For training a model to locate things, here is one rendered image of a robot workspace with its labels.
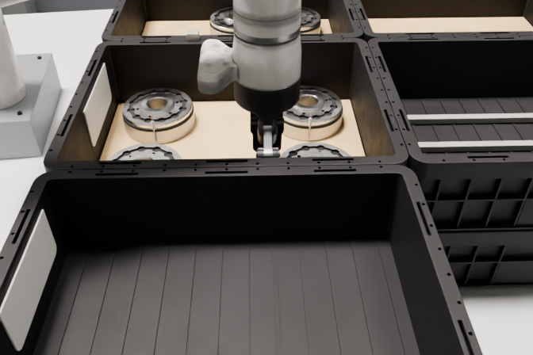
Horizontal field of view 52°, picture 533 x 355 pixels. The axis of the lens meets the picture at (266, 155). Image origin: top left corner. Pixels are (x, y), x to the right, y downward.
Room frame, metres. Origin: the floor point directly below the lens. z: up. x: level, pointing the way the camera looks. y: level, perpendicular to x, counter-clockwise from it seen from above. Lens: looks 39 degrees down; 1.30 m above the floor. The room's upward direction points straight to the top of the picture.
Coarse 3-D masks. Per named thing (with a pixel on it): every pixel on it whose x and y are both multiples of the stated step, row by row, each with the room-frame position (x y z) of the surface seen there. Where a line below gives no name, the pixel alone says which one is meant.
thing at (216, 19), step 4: (224, 8) 1.01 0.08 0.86; (228, 8) 1.01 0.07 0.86; (232, 8) 1.01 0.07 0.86; (216, 12) 1.00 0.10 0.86; (220, 12) 1.00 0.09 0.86; (224, 12) 1.00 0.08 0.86; (212, 16) 0.98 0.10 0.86; (216, 16) 0.99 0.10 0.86; (220, 16) 0.98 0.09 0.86; (212, 20) 0.96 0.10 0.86; (216, 20) 0.97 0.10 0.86; (220, 20) 0.96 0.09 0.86; (224, 20) 0.96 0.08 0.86; (212, 24) 0.95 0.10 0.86; (216, 24) 0.94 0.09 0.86; (220, 24) 0.95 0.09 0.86; (224, 24) 0.95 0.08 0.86; (228, 24) 0.94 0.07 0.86; (232, 24) 0.95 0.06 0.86; (220, 28) 0.93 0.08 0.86; (224, 28) 0.93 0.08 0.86; (228, 28) 0.93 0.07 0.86; (232, 28) 0.93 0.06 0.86
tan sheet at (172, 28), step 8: (152, 24) 1.01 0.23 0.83; (160, 24) 1.01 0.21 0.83; (168, 24) 1.01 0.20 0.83; (176, 24) 1.01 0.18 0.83; (184, 24) 1.01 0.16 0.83; (192, 24) 1.01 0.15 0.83; (200, 24) 1.01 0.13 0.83; (208, 24) 1.01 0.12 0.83; (328, 24) 1.01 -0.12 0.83; (144, 32) 0.97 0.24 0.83; (152, 32) 0.97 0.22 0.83; (160, 32) 0.97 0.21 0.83; (168, 32) 0.97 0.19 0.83; (176, 32) 0.97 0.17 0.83; (184, 32) 0.97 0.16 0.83; (200, 32) 0.97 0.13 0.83; (208, 32) 0.97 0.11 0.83; (320, 32) 0.97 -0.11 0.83; (328, 32) 0.97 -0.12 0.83
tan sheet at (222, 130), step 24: (120, 120) 0.67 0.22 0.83; (216, 120) 0.67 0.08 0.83; (240, 120) 0.67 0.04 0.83; (120, 144) 0.62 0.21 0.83; (168, 144) 0.62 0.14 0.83; (192, 144) 0.62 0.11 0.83; (216, 144) 0.62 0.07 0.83; (240, 144) 0.62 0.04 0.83; (288, 144) 0.62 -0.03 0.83; (336, 144) 0.62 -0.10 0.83; (360, 144) 0.62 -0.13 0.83
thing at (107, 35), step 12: (120, 0) 0.89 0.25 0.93; (348, 0) 0.89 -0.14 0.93; (120, 12) 0.84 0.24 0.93; (348, 12) 0.84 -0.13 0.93; (108, 24) 0.80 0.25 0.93; (108, 36) 0.75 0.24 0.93; (120, 36) 0.75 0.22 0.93; (132, 36) 0.75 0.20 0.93; (144, 36) 0.75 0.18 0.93; (156, 36) 0.75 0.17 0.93; (168, 36) 0.75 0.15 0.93; (180, 36) 0.75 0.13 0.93; (204, 36) 0.75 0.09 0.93; (216, 36) 0.75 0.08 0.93; (228, 36) 0.75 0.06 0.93; (312, 36) 0.75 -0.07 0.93; (324, 36) 0.75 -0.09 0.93; (336, 36) 0.75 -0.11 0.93; (348, 36) 0.75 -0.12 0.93; (360, 36) 0.76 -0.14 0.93
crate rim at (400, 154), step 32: (96, 64) 0.67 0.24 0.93; (384, 96) 0.59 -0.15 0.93; (64, 128) 0.52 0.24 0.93; (128, 160) 0.46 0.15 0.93; (160, 160) 0.46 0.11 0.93; (192, 160) 0.46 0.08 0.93; (224, 160) 0.46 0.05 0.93; (256, 160) 0.46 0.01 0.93; (288, 160) 0.46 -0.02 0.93; (320, 160) 0.46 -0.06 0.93; (352, 160) 0.46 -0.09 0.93; (384, 160) 0.46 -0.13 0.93
